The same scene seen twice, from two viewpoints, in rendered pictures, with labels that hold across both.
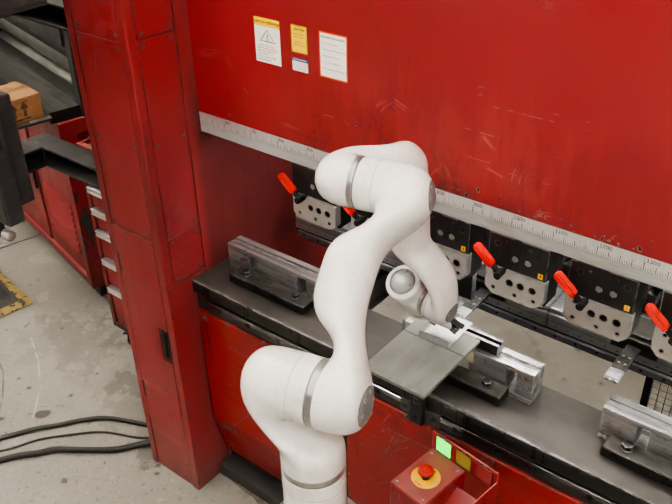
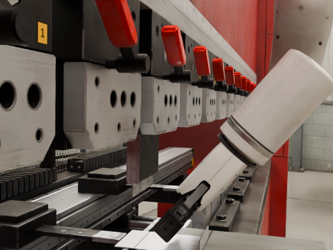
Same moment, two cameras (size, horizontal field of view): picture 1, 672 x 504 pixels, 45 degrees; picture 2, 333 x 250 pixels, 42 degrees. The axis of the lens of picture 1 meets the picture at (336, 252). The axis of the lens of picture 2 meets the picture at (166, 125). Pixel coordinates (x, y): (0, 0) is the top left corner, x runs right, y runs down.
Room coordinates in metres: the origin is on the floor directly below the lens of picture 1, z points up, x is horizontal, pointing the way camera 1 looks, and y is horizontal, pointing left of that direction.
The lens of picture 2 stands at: (1.93, 0.33, 1.22)
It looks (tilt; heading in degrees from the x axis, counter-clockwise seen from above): 3 degrees down; 246
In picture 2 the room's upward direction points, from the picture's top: 1 degrees clockwise
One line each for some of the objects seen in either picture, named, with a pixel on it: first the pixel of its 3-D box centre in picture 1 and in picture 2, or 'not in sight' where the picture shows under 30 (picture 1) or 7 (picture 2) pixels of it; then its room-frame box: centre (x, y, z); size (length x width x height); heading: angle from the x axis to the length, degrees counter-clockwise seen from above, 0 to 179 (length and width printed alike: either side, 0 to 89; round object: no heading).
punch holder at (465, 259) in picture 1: (450, 237); (141, 76); (1.71, -0.28, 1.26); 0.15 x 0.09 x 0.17; 51
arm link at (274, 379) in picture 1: (294, 410); not in sight; (1.07, 0.08, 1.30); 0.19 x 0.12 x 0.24; 65
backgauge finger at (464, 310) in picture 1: (482, 291); (49, 225); (1.83, -0.40, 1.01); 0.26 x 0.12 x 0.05; 141
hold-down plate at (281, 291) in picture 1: (270, 289); not in sight; (2.03, 0.20, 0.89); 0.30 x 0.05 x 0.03; 51
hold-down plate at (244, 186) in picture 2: not in sight; (239, 190); (1.02, -1.05, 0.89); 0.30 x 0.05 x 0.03; 51
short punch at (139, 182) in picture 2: (456, 283); (143, 160); (1.70, -0.30, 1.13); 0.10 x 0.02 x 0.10; 51
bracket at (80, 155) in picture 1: (51, 170); not in sight; (2.30, 0.88, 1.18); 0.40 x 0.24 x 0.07; 51
